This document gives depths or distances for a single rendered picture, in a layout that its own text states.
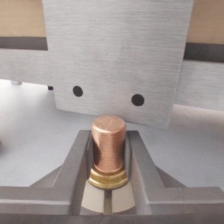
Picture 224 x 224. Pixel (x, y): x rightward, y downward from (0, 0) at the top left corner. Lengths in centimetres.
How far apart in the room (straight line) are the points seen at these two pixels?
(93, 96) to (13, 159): 21
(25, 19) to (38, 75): 10
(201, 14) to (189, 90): 9
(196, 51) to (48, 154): 28
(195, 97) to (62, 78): 14
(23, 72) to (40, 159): 14
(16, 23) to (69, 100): 20
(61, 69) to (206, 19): 17
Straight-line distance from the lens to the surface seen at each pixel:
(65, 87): 17
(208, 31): 23
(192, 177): 29
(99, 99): 15
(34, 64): 26
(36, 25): 31
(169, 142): 34
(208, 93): 20
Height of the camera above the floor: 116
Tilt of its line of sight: 27 degrees up
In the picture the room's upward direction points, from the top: 179 degrees counter-clockwise
